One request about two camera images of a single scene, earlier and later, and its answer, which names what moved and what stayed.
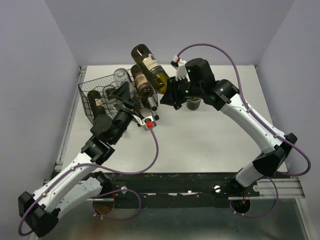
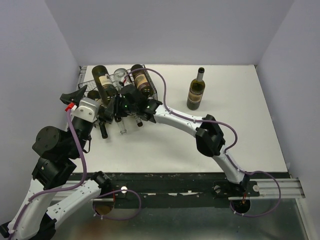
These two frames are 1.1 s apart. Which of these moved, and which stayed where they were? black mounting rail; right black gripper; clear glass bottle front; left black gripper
Moved: left black gripper; clear glass bottle front; right black gripper
Stayed: black mounting rail
